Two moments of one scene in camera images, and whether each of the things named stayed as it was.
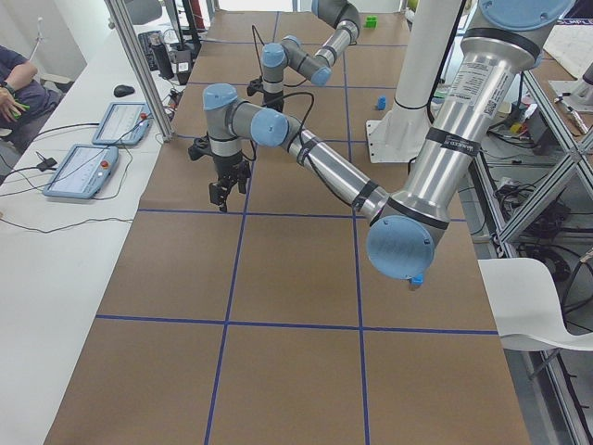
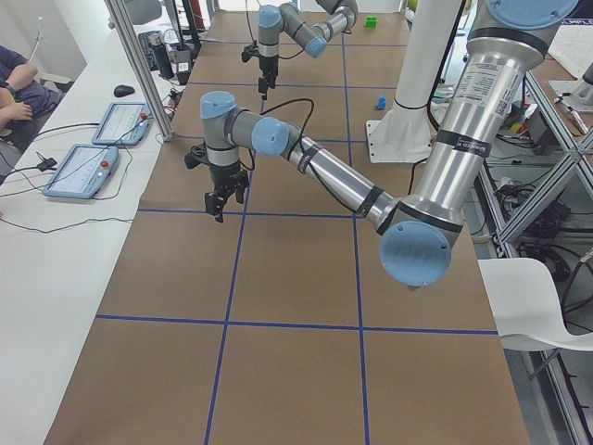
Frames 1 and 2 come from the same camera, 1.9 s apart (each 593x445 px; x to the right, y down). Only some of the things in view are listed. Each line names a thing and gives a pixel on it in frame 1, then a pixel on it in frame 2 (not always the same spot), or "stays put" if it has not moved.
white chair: (526, 307) stays put
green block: (371, 21) stays put
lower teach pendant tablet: (84, 171) stays put
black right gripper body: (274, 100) -> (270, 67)
